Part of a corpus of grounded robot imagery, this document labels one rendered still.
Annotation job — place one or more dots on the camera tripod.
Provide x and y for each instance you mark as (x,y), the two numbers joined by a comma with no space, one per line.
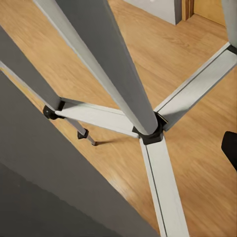
(47,187)

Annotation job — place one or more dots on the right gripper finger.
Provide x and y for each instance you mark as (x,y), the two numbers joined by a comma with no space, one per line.
(229,147)

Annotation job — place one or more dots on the door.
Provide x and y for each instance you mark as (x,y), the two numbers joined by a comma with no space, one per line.
(210,9)

